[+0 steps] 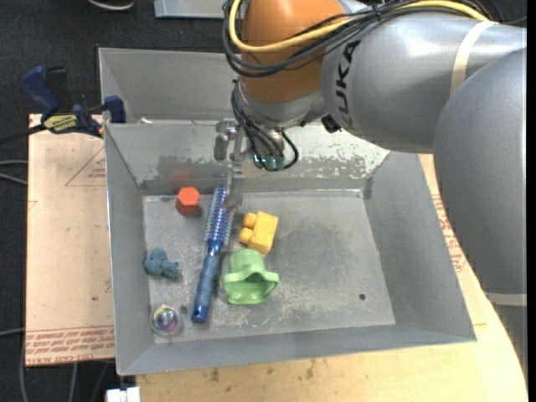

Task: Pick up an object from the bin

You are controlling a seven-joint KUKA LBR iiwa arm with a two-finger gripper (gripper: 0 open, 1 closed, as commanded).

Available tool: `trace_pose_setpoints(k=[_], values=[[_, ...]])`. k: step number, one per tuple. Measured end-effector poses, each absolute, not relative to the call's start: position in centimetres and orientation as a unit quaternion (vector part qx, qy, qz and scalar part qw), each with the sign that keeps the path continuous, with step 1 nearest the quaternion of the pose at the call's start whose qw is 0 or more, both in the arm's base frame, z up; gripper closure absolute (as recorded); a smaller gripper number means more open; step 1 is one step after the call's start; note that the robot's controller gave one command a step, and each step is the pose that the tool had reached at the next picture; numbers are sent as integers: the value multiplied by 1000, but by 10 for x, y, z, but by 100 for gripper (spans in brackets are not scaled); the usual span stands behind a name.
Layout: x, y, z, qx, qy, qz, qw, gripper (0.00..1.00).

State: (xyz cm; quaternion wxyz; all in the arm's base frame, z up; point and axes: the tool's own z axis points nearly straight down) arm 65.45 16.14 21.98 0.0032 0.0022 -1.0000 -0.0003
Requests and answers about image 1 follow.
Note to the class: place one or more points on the red hexagonal block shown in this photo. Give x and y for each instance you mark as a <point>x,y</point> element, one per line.
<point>187,200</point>

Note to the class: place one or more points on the clear iridescent ball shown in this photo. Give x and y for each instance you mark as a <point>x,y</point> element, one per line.
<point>166,320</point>

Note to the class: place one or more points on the blue hairbrush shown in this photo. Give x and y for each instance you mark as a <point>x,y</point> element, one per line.
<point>208,270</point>

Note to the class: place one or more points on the yellow toy brick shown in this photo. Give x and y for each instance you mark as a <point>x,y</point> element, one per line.
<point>261,233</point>

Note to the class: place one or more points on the grey metal bin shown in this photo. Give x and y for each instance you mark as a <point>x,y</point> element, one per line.
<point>326,258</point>

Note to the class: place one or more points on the black cylinder on white bracket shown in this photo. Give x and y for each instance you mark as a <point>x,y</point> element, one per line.
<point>331,124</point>

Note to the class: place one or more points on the green plastic toy cup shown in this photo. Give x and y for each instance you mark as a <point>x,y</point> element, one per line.
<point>245,281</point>

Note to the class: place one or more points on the blue-grey toy animal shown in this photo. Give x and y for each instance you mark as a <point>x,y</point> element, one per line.
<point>161,265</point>

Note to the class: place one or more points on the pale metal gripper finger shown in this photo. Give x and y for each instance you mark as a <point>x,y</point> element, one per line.
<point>240,191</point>
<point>230,189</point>

